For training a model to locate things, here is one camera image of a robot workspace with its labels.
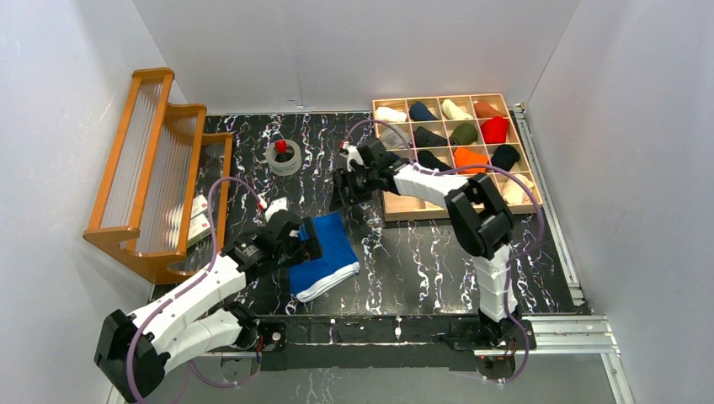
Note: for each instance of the olive rolled cloth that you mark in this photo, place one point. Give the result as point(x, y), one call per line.
point(464, 134)

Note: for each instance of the navy rolled cloth top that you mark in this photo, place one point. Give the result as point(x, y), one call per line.
point(420, 112)

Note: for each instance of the blue underwear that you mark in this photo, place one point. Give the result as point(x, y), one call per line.
point(310, 279)

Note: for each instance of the orange underwear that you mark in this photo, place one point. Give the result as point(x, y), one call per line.
point(469, 162)

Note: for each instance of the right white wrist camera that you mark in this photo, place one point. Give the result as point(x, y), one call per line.
point(354, 160)

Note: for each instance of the white box red label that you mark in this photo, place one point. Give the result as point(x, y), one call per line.
point(199, 207)

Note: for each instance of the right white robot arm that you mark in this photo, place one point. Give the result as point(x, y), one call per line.
point(481, 220)

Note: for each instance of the black rolled cloth right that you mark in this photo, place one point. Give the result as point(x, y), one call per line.
point(505, 157)

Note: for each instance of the white rolled cloth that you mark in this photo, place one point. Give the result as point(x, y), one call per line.
point(390, 115)

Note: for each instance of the wooden compartment organizer box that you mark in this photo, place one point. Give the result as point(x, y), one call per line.
point(444, 127)

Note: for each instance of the dark patterned rolled cloth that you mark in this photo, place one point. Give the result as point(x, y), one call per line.
point(424, 138)

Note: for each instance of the cream rolled cloth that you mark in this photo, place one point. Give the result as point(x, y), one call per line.
point(452, 111)

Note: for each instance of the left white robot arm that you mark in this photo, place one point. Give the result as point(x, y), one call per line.
point(135, 351)

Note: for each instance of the black rolled cloth middle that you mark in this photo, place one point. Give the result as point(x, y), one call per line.
point(429, 160)

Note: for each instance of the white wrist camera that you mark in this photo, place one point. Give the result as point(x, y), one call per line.
point(271, 208)
point(354, 160)

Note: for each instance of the small red cap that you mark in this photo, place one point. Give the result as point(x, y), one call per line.
point(281, 146)

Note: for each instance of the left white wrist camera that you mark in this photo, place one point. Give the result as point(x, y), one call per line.
point(271, 208)

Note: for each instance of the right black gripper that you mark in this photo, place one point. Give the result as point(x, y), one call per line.
point(346, 186)

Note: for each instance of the rust orange rolled cloth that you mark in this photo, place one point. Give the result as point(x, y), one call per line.
point(484, 110)

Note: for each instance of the clear tape roll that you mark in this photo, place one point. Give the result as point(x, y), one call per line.
point(284, 164)

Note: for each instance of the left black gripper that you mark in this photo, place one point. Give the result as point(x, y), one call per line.
point(311, 248)

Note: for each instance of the grey rolled cloth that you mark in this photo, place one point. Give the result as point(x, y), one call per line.
point(395, 139)

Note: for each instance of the black rolled cloth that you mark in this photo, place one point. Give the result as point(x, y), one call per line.
point(505, 157)
point(429, 160)

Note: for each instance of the red rolled cloth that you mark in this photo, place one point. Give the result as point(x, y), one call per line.
point(495, 130)

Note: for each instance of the beige rolled cloth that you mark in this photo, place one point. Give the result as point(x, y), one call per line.
point(513, 193)

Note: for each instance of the wooden acrylic tiered rack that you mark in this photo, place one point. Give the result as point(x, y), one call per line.
point(142, 211)

